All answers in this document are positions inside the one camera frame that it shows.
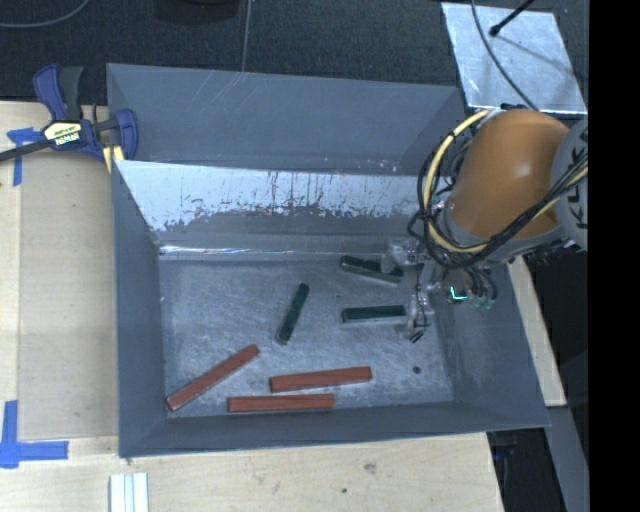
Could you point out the dark green flat block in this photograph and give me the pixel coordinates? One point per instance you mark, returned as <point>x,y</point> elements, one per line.
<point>293,313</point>
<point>372,313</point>
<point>361,266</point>

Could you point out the grey metal bin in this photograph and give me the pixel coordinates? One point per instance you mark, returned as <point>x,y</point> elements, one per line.
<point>240,320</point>

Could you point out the red-brown flat block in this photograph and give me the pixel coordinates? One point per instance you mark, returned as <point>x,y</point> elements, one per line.
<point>212,377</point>
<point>280,403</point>
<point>320,379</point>

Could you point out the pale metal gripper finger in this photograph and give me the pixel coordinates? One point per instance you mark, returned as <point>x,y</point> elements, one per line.
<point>401,257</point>
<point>419,312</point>

